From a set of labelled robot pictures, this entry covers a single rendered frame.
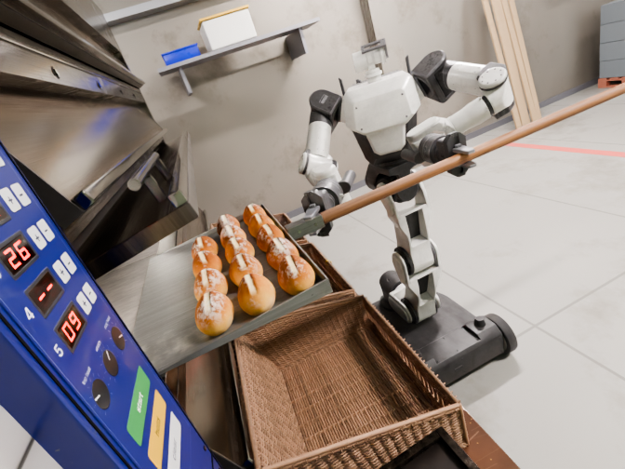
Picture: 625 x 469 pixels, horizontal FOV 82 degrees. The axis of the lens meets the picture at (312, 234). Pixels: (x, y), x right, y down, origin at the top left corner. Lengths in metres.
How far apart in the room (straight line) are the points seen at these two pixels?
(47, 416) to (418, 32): 4.92
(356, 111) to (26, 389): 1.24
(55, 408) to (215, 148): 3.85
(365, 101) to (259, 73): 2.89
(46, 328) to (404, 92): 1.23
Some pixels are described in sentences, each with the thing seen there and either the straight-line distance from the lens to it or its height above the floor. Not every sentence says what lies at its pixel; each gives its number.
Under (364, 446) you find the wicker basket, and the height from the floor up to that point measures 0.77.
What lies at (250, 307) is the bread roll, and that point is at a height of 1.21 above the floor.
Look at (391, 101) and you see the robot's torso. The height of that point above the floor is 1.33.
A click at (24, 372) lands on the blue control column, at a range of 0.32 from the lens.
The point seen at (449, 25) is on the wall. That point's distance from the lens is 5.28.
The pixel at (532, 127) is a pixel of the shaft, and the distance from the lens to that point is 1.17.
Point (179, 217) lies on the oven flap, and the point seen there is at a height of 1.40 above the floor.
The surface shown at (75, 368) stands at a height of 1.37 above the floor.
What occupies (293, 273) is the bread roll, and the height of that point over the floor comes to 1.22.
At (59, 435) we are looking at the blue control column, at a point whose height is 1.34.
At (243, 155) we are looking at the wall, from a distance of 4.15.
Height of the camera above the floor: 1.52
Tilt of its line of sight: 24 degrees down
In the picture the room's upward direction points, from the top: 19 degrees counter-clockwise
